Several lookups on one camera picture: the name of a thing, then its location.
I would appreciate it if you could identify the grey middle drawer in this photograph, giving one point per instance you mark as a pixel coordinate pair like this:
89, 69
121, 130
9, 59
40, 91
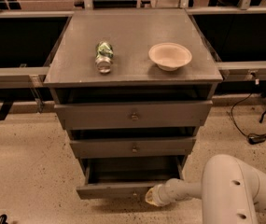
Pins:
132, 147

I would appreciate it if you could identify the grey metal rail left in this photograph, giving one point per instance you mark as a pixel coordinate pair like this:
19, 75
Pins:
22, 77

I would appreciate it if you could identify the grey top drawer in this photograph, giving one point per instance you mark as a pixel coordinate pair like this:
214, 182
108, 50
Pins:
133, 115

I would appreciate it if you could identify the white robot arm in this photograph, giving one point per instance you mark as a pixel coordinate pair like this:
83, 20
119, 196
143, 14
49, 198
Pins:
231, 191

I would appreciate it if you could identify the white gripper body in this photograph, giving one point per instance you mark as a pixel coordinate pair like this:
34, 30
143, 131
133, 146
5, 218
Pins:
161, 194

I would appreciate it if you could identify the grey bottom drawer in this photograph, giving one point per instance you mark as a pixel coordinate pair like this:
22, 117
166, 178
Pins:
111, 178

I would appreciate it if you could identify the grey metal rail right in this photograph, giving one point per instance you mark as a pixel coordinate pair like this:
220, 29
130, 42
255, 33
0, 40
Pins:
242, 71

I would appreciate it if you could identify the black object bottom left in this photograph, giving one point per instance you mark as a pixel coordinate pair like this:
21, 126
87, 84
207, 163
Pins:
3, 219

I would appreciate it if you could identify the white paper bowl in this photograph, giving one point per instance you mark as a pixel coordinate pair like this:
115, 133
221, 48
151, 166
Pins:
169, 56

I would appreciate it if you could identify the grey metal rail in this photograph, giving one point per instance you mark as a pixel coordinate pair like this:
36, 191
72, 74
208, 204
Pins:
242, 71
22, 77

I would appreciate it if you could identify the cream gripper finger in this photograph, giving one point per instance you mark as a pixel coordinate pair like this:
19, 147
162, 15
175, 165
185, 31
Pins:
149, 196

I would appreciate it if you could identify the grey drawer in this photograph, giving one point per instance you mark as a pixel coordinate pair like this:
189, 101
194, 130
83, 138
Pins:
111, 178
133, 115
132, 147

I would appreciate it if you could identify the crushed green soda can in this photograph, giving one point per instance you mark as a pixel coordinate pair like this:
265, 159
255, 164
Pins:
104, 57

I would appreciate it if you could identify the black power adapter with cable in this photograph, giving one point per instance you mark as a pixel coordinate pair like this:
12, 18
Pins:
251, 138

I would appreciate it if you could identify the grey wooden drawer cabinet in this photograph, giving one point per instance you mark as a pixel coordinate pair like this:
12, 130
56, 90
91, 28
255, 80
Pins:
74, 79

